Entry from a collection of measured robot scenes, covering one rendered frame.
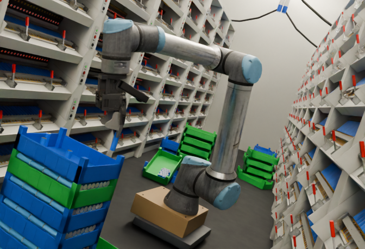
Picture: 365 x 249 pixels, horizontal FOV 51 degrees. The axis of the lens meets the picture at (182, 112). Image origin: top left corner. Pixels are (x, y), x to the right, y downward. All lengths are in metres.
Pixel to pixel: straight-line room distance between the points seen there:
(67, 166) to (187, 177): 0.86
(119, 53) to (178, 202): 0.99
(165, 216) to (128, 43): 1.01
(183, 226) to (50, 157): 0.88
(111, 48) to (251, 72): 0.70
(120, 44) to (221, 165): 0.84
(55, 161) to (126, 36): 0.44
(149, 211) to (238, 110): 0.69
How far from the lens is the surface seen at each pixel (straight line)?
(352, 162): 1.09
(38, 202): 1.30
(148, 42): 1.25
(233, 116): 1.72
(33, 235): 1.33
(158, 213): 1.96
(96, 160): 1.39
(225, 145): 1.76
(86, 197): 1.25
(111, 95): 1.22
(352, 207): 1.11
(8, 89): 1.65
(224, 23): 5.44
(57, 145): 1.49
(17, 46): 1.62
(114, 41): 1.19
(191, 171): 1.92
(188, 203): 1.97
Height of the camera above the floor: 0.80
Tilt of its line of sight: 5 degrees down
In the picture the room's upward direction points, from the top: 18 degrees clockwise
